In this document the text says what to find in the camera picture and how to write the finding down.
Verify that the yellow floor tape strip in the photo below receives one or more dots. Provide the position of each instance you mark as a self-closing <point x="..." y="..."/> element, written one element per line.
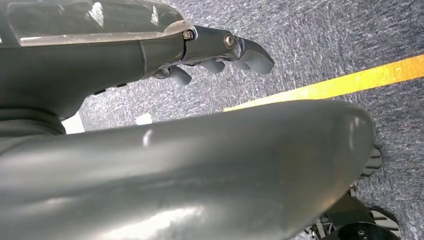
<point x="348" y="82"/>

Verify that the white floor patch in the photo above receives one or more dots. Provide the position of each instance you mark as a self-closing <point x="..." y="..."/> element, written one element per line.
<point x="73" y="124"/>
<point x="144" y="119"/>

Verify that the ribbed grey left arm sleeve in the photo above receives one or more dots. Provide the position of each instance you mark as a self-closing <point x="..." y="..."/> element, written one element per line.
<point x="20" y="127"/>

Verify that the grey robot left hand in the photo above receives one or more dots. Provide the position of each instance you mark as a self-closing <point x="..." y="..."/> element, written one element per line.
<point x="66" y="59"/>

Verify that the black robot foot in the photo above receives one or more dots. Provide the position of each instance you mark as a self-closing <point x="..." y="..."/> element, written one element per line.
<point x="351" y="218"/>

